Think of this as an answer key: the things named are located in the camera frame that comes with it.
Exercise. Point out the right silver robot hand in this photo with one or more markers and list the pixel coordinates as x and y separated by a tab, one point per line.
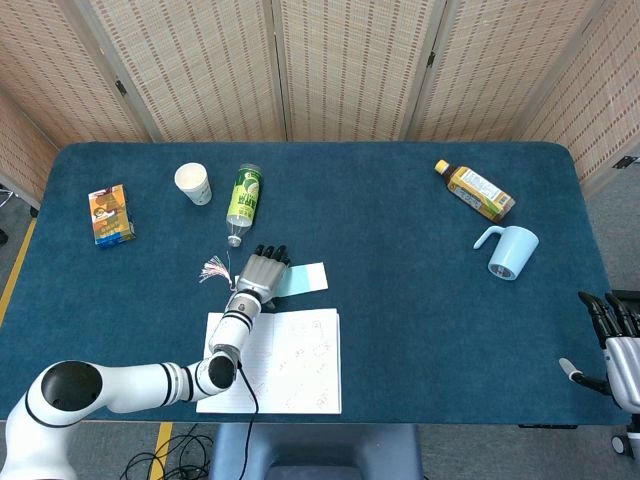
622	365

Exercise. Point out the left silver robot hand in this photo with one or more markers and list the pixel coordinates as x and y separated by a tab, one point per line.
260	275

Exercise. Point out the blue bookmark with tassel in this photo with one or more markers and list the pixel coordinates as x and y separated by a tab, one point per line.
305	280

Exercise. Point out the white notebook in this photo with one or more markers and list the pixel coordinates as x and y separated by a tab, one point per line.
300	360

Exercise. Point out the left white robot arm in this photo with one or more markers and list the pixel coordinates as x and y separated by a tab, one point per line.
130	387

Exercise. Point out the green label plastic bottle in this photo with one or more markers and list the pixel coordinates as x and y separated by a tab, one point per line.
244	200

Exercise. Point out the black caster wheel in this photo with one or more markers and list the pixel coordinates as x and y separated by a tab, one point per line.
620	445

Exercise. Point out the white paper cup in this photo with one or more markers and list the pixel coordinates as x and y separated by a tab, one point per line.
192	180

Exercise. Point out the dark blue table cloth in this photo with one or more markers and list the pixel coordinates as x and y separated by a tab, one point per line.
400	300

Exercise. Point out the orange and blue carton box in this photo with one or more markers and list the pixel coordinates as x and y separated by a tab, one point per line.
110	215

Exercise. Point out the blue grey robot torso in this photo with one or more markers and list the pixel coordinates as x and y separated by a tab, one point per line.
325	450

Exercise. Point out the woven rattan screen panel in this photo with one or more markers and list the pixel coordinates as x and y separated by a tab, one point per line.
350	70
600	100
65	65
500	70
20	150
200	70

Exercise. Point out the yellow cap tea bottle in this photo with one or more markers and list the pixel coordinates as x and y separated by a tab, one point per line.
477	192

